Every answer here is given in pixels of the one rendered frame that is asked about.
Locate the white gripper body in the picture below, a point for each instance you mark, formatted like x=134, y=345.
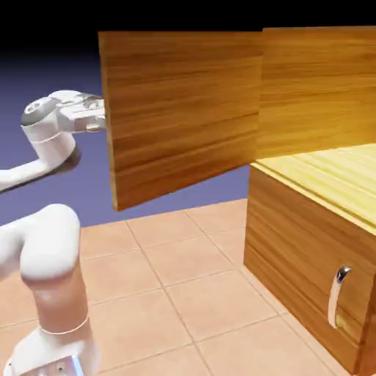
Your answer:
x=88, y=119

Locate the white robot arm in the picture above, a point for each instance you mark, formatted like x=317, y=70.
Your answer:
x=50, y=243

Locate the wooden cabinet door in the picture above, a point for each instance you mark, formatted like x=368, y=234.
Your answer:
x=182, y=117

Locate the wooden cabinet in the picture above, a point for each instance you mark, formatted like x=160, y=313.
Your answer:
x=317, y=88

